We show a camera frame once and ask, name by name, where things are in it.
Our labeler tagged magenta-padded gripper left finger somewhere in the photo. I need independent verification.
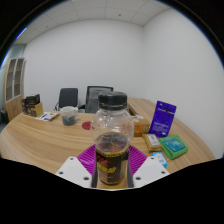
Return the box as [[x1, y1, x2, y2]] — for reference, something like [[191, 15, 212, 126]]
[[55, 143, 98, 189]]

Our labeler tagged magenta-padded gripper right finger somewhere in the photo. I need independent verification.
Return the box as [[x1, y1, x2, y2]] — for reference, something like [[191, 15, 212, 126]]
[[126, 144, 170, 189]]

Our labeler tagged clear black-capped drink bottle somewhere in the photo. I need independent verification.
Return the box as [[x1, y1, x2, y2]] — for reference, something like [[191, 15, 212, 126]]
[[89, 91, 135, 189]]

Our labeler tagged small blue pack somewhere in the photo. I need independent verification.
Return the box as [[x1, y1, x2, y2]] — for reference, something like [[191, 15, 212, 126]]
[[151, 151, 169, 168]]

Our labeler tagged yellow snack pack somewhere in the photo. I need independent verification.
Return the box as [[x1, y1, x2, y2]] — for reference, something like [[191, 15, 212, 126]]
[[142, 133, 163, 153]]

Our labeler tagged green cloth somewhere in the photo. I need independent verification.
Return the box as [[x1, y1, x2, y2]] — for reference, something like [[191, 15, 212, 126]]
[[158, 134, 189, 160]]

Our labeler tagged flat round red coaster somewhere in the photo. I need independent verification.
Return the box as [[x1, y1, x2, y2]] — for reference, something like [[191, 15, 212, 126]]
[[81, 121, 94, 131]]

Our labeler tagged purple pouch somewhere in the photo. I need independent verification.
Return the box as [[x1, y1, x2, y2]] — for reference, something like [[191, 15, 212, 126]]
[[148, 100, 178, 139]]

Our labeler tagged white mug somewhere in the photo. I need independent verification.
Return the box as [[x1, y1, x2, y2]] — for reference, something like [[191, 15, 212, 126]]
[[59, 105, 79, 127]]

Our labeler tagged white printed leaflet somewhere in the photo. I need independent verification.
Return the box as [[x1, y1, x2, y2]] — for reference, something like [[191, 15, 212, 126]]
[[35, 111, 60, 122]]

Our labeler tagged tan cardboard box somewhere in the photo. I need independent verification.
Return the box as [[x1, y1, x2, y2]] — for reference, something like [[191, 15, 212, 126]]
[[27, 102, 45, 118]]

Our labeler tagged black mesh-back office chair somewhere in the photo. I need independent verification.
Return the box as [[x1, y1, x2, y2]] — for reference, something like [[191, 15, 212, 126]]
[[78, 85, 114, 114]]

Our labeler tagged black padded office chair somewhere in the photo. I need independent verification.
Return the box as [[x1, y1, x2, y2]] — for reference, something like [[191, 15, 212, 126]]
[[54, 87, 80, 112]]

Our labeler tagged small dark brown box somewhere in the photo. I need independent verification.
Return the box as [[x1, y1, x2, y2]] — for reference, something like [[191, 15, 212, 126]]
[[20, 97, 28, 115]]

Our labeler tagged wooden glass-door shelf cabinet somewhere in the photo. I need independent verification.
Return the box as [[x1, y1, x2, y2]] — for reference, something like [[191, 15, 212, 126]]
[[3, 57, 27, 121]]

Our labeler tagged black armchair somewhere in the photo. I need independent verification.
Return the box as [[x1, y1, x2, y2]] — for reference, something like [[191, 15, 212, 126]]
[[0, 108, 10, 126]]

